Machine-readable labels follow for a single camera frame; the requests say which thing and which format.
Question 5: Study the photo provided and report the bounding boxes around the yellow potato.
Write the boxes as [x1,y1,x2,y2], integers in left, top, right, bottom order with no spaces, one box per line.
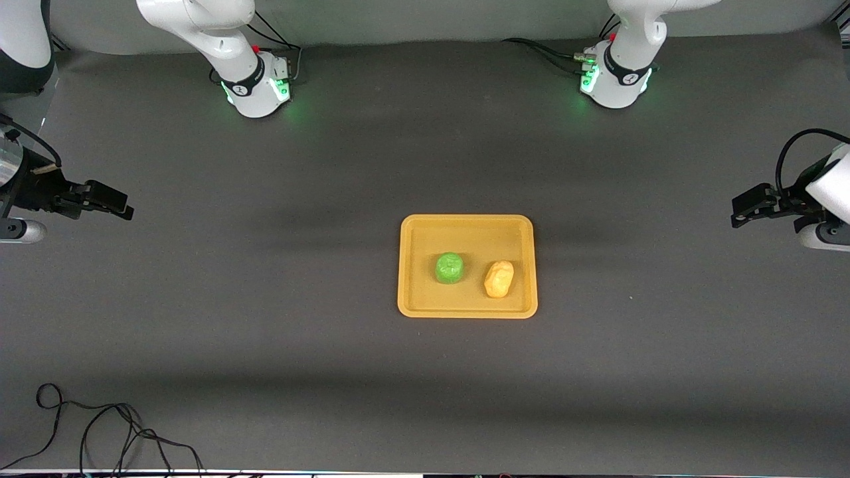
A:
[483,260,517,299]

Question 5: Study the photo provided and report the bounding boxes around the green apple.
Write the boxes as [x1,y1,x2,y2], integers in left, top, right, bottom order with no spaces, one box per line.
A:
[434,252,466,285]

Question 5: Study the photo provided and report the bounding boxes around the orange plastic tray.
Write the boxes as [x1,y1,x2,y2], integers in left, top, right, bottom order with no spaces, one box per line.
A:
[397,214,538,319]

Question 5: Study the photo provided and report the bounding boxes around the thin black loose cable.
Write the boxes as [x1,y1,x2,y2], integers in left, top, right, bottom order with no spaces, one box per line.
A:
[0,383,204,476]

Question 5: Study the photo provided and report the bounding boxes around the black right arm base cables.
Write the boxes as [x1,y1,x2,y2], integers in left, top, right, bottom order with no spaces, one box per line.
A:
[209,8,303,84]

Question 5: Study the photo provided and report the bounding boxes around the black arm base cables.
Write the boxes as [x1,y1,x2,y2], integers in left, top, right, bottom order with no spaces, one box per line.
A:
[501,13,622,75]
[209,8,303,84]

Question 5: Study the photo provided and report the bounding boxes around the black left arm base cables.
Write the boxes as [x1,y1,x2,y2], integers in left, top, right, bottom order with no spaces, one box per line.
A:
[501,13,622,75]

